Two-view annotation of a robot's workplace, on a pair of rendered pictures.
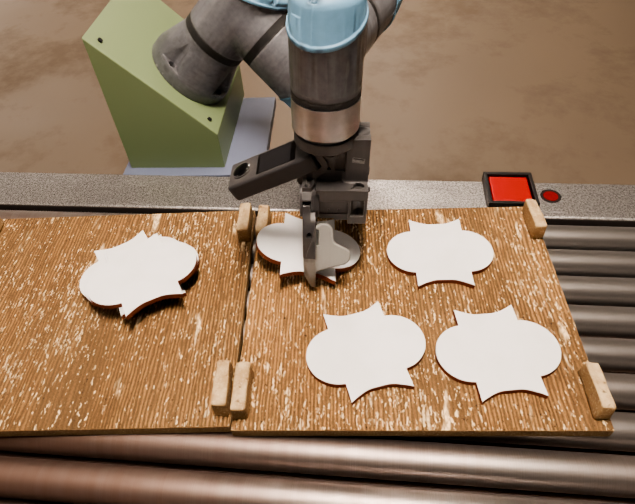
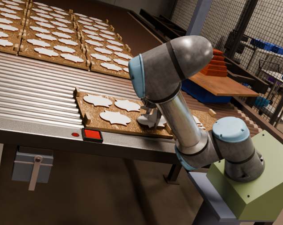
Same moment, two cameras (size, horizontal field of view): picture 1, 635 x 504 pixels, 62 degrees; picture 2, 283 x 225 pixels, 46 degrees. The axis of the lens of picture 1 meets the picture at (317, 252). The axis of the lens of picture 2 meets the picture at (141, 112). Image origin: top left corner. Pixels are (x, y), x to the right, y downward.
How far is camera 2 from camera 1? 1.85 m
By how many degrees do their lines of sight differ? 105
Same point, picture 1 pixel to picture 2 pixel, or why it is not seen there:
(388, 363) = (121, 102)
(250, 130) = (212, 194)
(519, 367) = (93, 97)
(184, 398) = not seen: hidden behind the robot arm
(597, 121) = not seen: outside the picture
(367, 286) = (132, 116)
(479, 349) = (102, 101)
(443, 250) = (114, 117)
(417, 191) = (125, 142)
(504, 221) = (95, 123)
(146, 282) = not seen: hidden behind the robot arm
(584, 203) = (63, 131)
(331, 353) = (134, 105)
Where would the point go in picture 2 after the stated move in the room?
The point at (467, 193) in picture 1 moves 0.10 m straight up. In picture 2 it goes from (107, 139) to (113, 118)
